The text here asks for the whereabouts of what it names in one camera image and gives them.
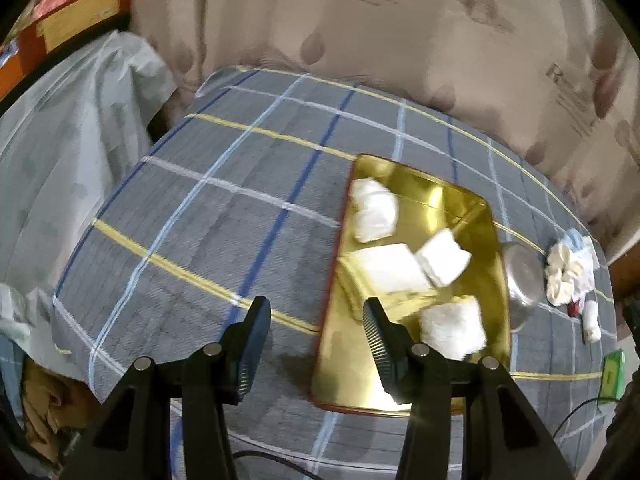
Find white thick cloth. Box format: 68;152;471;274
416;230;472;288

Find green packet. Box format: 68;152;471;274
601;350;626;403

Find orange cardboard box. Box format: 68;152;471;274
0;0;133;106

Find red and gold tin box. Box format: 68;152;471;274
308;153;512;417

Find pale translucent sheet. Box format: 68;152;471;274
0;30;178;351

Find white fluffy sock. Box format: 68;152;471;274
348;177;399;242

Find cream satin scrunchie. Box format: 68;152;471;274
544;244;576;307

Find grey plaid blanket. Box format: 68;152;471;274
50;65;621;480

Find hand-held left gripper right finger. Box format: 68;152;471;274
362;297;561;480

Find white patterned cloth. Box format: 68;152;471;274
572;249;601;296

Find white yellow-trimmed sock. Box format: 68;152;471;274
417;296;488;361

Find brown cloth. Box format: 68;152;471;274
20;360;101;461

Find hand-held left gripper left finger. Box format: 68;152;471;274
60;296;272;480

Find steel bowl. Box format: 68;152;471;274
501;241;545;331

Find beige leaf-print curtain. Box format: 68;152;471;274
130;0;640;271

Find black cable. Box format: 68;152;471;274
232;451;321;480
552;396;621;441

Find small rolled white sock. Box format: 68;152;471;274
582;300;602;345

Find light blue cloth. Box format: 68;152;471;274
562;228;591;253

